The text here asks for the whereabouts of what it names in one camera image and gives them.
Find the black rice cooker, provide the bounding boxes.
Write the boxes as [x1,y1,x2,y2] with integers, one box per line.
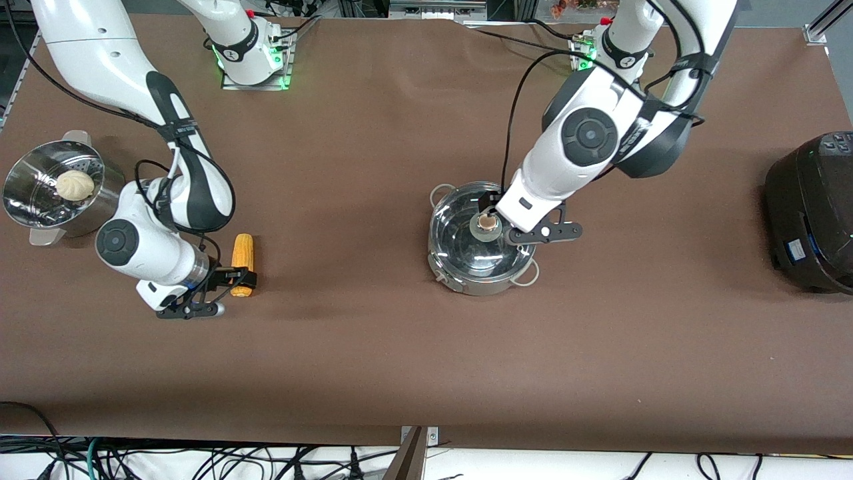
[764,131,853,295]

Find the steel steamer pot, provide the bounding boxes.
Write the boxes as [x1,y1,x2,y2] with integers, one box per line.
[2,130,127,246]

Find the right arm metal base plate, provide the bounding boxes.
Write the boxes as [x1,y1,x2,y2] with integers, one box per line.
[221,30,294,91]

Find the glass pot lid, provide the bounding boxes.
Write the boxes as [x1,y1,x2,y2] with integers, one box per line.
[430,181,538,278]

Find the aluminium edge profile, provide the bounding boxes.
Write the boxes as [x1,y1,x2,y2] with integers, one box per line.
[0,30,41,131]

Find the silver metal bracket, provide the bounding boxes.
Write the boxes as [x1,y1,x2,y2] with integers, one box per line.
[400,425,439,446]

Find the aluminium corner profile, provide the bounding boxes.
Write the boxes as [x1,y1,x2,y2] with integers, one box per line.
[803,0,853,46]

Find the steel pot with handles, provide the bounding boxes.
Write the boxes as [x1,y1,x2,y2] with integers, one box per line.
[427,181,540,296]

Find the yellow corn cob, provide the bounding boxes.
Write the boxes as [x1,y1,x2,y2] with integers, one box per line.
[230,233,257,297]

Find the black base cable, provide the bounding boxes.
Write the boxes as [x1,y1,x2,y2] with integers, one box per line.
[526,19,590,42]
[463,25,587,61]
[270,17,321,42]

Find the aluminium frame equipment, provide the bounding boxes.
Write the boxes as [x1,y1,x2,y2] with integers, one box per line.
[389,0,487,21]

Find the white steamed bun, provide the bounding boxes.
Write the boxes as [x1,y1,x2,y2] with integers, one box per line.
[55,170,95,202]

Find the dark metal post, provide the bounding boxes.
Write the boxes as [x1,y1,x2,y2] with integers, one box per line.
[382,427,427,480]

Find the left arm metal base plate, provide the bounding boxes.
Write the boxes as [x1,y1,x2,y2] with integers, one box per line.
[570,37,644,99]

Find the orange pink background items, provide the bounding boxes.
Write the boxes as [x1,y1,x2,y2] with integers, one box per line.
[550,0,617,17]

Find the brown table cover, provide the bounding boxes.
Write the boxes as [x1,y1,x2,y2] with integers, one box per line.
[0,10,853,454]

